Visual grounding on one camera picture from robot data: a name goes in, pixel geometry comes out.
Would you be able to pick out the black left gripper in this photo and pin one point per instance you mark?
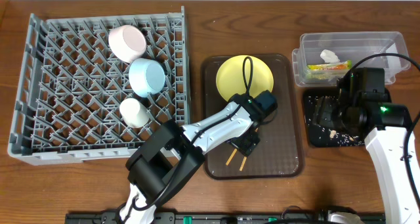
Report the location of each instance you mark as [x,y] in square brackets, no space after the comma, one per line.
[245,144]

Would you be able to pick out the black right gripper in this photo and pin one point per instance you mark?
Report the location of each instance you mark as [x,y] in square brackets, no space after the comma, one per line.
[323,112]

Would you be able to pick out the wooden chopstick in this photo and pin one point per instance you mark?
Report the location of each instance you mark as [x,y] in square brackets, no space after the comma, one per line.
[243,163]
[231,157]

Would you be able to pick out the green orange snack wrapper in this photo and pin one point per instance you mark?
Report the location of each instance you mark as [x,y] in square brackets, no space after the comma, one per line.
[328,68]

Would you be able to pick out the white tissue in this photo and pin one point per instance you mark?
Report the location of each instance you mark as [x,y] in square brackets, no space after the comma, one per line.
[329,56]

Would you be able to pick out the yellow round plate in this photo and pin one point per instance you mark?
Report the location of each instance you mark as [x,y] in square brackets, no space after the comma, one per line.
[229,79]

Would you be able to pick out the white paper cup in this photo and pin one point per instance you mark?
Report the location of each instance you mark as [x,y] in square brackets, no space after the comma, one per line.
[133,112]

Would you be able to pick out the light blue bowl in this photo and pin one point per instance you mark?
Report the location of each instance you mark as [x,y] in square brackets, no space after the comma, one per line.
[146,77]

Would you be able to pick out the pink white small bowl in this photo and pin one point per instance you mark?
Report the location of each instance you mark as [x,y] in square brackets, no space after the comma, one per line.
[127,43]

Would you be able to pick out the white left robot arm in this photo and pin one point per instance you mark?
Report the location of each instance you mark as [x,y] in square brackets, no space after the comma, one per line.
[169,158]

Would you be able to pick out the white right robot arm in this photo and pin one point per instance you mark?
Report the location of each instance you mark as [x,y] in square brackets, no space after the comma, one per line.
[385,128]

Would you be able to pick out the black rectangular waste tray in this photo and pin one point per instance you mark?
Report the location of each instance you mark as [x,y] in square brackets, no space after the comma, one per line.
[333,93]

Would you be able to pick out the clear plastic waste bin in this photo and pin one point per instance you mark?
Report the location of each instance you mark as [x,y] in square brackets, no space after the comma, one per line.
[347,46]

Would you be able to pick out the grey plastic dishwasher rack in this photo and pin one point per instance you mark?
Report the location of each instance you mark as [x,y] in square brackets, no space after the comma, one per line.
[71,85]

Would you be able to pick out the pile of white rice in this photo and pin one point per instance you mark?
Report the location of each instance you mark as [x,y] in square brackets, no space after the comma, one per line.
[322,137]

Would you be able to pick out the brown plastic serving tray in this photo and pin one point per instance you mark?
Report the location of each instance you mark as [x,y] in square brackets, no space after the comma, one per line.
[279,152]

